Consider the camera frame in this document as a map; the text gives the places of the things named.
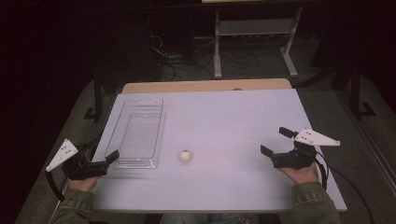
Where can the clear plastic tray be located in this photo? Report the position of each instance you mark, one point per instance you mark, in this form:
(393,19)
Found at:
(140,124)

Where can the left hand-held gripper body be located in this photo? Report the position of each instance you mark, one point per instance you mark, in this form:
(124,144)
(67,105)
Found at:
(84,168)

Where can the metal floor rail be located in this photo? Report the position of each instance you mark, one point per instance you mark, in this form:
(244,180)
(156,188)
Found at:
(378,158)

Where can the wooden table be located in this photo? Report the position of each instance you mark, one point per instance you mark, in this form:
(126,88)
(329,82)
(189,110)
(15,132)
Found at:
(186,85)

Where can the person's right hand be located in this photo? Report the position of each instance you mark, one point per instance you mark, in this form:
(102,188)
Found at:
(300,175)

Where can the black metal stand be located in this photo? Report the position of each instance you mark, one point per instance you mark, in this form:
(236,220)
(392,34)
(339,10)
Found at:
(355,93)
(98,93)

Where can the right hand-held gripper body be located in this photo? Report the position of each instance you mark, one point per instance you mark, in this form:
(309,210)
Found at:
(294,158)

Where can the white metal desk frame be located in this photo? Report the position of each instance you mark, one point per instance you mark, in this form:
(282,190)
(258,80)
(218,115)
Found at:
(255,27)

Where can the person's left hand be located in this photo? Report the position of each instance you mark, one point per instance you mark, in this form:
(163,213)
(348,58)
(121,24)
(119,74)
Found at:
(82,185)

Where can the white ball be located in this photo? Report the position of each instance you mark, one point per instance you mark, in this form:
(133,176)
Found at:
(184,157)

